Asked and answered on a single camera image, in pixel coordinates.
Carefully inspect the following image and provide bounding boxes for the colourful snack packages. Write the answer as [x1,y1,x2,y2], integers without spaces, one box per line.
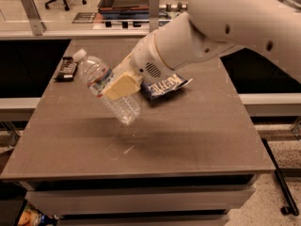
[17,205,57,226]

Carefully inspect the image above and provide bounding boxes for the black floor rail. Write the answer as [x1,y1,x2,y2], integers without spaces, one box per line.
[261,138,300,217]

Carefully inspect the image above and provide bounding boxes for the grey table drawer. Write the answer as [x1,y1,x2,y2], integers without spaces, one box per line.
[26,186,255,216]

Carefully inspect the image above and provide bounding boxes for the clear plastic water bottle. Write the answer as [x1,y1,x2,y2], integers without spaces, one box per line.
[72,49,140,125]

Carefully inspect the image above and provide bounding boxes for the blue chip bag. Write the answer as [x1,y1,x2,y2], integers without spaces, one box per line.
[141,73,191,99]

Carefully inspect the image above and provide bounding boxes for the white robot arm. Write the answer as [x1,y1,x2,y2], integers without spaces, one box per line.
[103,0,301,100]

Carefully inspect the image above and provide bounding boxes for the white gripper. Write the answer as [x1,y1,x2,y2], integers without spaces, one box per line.
[103,32,173,100]

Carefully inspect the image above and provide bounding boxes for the middle metal glass post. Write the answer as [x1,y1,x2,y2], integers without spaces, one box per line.
[149,0,159,32]

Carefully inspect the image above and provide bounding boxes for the left metal glass post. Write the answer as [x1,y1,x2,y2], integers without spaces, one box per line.
[21,0,46,36]

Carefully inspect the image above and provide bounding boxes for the black candy bar wrapper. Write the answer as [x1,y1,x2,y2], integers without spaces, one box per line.
[55,56,77,82]

